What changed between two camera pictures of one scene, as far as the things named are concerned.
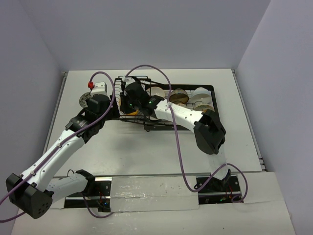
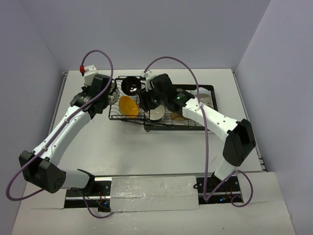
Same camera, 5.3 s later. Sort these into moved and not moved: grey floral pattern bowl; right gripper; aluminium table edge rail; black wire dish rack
Moved: right gripper; grey floral pattern bowl
Not moved: black wire dish rack; aluminium table edge rail
